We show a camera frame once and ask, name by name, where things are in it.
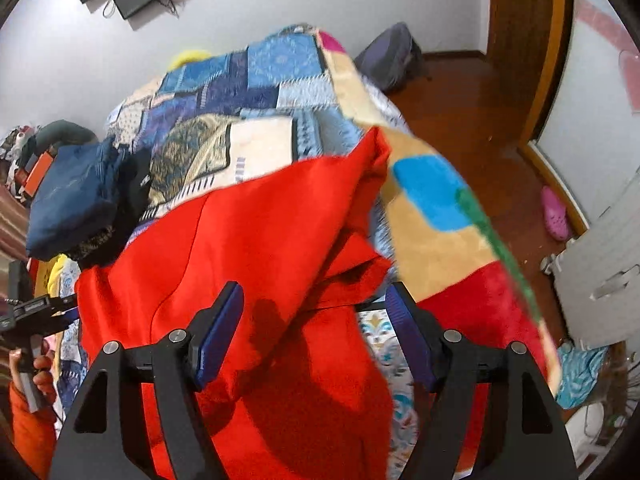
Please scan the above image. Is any red garment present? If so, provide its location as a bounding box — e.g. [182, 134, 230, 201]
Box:
[75, 117, 397, 479]

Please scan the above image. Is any orange left sleeve forearm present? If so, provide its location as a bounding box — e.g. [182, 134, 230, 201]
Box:
[10, 385, 56, 479]

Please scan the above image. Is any left hand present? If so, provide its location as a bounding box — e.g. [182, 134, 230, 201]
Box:
[9, 340, 56, 405]

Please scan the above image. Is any yellow garment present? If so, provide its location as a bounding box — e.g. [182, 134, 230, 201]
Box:
[27, 255, 67, 297]

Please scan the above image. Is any colourful fleece blanket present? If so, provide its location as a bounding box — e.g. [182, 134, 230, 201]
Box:
[314, 29, 562, 392]

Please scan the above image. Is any blue jeans pile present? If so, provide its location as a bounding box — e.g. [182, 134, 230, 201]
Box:
[26, 136, 152, 270]

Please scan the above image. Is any orange box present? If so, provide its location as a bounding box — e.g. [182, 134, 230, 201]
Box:
[22, 151, 54, 198]

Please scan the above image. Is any green cloth covered pile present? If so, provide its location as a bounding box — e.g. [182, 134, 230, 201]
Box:
[6, 119, 98, 180]

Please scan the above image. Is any pink clog shoe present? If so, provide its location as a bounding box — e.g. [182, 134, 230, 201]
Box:
[540, 186, 570, 242]

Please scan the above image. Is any white wardrobe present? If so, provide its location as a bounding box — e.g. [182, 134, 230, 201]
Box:
[529, 0, 639, 349]

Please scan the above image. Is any brown wooden door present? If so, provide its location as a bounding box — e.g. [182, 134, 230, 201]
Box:
[487, 0, 574, 145]

